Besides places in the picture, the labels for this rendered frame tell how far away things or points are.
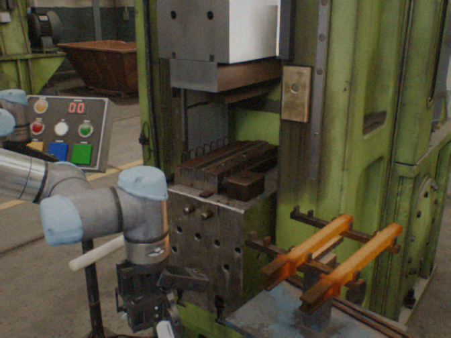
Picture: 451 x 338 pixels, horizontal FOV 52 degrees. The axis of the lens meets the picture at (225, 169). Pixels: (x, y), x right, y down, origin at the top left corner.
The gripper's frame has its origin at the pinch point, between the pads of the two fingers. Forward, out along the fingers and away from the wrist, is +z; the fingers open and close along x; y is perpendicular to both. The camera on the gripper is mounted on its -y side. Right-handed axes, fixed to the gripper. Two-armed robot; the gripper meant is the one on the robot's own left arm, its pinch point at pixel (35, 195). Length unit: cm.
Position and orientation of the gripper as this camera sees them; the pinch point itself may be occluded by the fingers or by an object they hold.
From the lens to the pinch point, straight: 168.0
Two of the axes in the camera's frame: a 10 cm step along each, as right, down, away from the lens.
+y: -8.1, 2.0, -5.5
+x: 5.8, 2.7, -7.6
